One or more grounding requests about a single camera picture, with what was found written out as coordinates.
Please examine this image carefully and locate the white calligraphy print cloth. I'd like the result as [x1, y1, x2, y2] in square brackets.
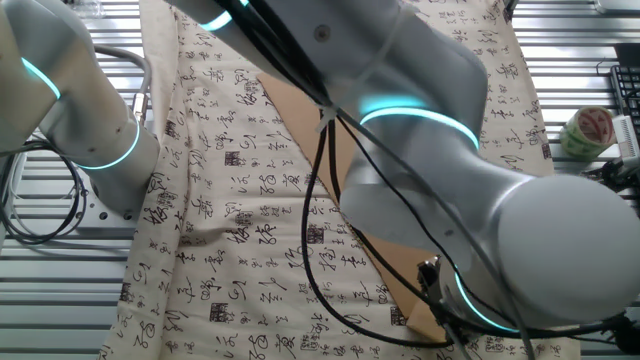
[97, 0, 581, 360]

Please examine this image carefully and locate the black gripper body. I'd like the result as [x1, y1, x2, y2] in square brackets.
[417, 253, 445, 302]

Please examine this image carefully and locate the brown cardboard sheet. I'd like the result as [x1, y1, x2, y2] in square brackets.
[257, 72, 441, 321]

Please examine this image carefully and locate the thick black braided cable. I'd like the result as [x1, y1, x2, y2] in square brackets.
[212, 0, 456, 350]

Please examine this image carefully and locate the silver finned camera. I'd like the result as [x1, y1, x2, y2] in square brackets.
[612, 114, 640, 162]

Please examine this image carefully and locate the black foam microphone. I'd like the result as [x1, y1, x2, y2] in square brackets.
[612, 314, 640, 355]

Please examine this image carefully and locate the grey flat device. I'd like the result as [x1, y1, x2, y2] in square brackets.
[593, 0, 640, 15]

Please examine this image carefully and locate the black computer keyboard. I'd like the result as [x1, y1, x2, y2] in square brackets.
[609, 64, 640, 126]

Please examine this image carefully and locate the light wooden block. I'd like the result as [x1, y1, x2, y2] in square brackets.
[407, 304, 449, 344]

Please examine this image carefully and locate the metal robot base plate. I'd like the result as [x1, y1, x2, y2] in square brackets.
[9, 192, 146, 237]

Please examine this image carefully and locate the clear plastic bag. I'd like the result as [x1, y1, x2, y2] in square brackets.
[62, 0, 104, 14]

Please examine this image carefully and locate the white zip tie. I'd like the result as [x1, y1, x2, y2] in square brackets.
[314, 2, 419, 134]

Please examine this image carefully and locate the black base cable loop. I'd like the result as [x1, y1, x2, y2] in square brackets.
[0, 139, 90, 246]

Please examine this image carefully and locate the grey base cable with connector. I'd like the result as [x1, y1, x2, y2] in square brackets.
[92, 43, 154, 126]

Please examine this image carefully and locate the thin black cable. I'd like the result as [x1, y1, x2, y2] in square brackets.
[327, 117, 626, 339]

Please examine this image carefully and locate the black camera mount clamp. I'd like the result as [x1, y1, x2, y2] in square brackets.
[582, 157, 640, 192]

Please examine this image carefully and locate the clear packing tape roll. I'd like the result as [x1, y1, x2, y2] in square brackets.
[558, 105, 617, 162]

